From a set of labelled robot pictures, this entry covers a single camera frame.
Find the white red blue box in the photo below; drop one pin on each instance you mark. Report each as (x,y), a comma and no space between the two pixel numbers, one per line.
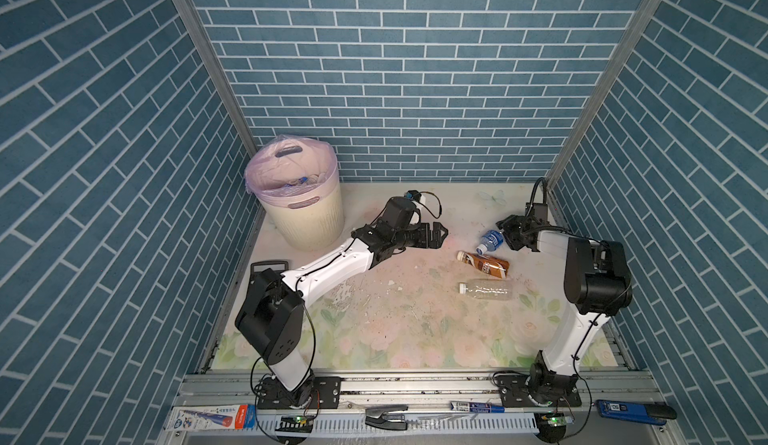
(201,418)

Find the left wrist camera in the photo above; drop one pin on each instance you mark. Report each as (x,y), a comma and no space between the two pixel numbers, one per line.
(401,212)

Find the clear bottle blue cap label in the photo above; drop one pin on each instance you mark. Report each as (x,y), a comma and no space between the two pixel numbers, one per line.
(305,181)

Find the brown coffee bottle right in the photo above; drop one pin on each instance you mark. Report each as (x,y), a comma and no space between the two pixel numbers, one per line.
(488,265)

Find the black calculator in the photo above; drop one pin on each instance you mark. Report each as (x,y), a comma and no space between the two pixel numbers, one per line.
(277,266)

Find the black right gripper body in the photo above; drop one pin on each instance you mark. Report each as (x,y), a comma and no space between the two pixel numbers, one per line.
(514,231)

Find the blue black hand tool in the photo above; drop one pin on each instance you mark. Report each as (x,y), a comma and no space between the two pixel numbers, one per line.
(649,414)

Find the black pliers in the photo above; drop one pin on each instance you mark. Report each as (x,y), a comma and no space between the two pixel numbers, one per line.
(388,418)

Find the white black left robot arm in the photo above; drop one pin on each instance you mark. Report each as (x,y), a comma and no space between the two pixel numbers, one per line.
(272,314)

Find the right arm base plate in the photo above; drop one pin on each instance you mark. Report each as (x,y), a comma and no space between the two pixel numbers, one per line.
(510,391)

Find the blue marker pen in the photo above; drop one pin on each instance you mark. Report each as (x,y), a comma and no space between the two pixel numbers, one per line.
(476,407)

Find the cream bin with pink liner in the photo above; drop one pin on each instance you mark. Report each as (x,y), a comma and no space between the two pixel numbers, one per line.
(309,218)

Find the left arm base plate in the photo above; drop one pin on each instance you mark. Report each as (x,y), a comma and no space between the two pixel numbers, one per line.
(315,393)

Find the clear bottle white cap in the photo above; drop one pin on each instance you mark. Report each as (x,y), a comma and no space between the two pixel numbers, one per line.
(486,289)

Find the white slotted cable duct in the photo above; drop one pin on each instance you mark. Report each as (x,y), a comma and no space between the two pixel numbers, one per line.
(333,425)

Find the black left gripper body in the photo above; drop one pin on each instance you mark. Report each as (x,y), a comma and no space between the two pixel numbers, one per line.
(415,236)

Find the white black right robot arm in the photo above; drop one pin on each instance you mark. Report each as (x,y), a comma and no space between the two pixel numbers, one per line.
(596,282)

